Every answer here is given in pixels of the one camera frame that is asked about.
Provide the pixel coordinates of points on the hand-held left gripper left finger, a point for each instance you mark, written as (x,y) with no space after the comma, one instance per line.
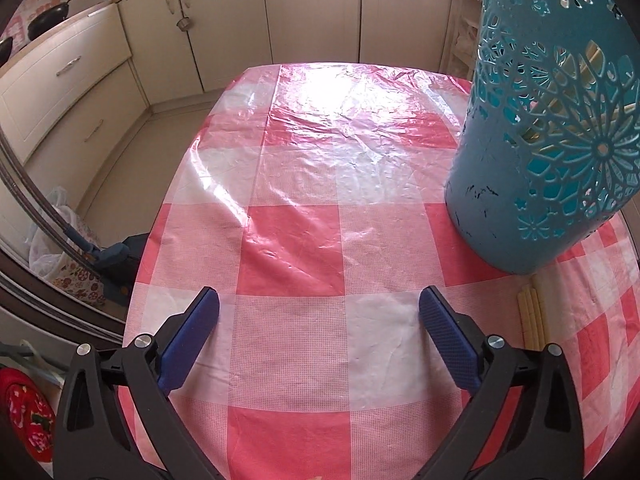
(192,340)

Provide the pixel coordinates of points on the blue perforated plastic basket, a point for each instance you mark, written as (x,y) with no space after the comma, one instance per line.
(490,185)

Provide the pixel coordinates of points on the small hanging metal strainer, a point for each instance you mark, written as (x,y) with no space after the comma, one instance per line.
(184,24)

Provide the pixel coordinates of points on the floral plastic bag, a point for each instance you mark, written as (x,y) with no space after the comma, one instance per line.
(55,265)

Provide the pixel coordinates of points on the row of wooden chopsticks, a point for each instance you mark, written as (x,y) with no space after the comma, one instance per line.
(532,317)

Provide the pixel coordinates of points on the cream lower cabinets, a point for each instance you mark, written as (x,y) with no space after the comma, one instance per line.
(310,10)

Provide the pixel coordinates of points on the black frying pan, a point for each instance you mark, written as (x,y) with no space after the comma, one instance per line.
(5,50)

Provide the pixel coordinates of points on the black wok pan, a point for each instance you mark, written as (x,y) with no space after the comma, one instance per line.
(47,20)

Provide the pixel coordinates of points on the red white checked tablecloth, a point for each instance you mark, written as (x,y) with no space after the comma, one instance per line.
(300,210)

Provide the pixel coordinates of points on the white rolling cart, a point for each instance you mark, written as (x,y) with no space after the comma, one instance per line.
(462,30)

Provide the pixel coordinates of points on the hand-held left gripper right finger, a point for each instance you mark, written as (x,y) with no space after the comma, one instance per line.
(450,340)

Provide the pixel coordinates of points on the sliding door frame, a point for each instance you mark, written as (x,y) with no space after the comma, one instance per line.
(30,260)

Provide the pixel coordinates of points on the red patterned round object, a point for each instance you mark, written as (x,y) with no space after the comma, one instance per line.
(22,415)

